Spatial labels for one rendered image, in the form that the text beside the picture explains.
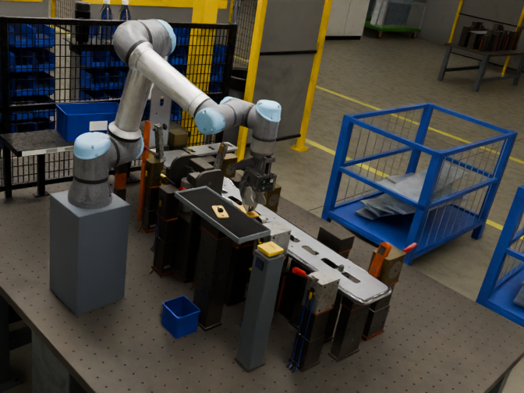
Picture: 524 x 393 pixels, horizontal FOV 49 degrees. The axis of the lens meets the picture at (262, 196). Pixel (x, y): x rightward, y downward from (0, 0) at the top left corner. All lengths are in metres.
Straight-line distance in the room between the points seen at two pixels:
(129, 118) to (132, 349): 0.79
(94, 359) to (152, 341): 0.21
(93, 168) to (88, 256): 0.31
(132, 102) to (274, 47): 3.59
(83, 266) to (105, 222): 0.17
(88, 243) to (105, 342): 0.34
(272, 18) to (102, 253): 3.65
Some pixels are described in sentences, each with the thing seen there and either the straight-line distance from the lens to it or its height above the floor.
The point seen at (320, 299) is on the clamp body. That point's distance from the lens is 1.89.
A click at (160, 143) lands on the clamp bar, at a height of 1.14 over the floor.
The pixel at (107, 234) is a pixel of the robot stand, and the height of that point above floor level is 1.00.
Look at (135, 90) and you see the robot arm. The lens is 1.98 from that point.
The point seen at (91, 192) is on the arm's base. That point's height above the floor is 1.16.
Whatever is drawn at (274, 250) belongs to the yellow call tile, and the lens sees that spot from 1.78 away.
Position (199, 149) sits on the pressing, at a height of 1.00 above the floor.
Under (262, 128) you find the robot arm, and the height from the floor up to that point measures 1.52.
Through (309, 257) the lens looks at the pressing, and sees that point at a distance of 2.11.
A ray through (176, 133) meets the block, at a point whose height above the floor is 1.06.
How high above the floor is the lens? 2.03
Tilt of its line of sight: 24 degrees down
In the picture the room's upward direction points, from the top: 10 degrees clockwise
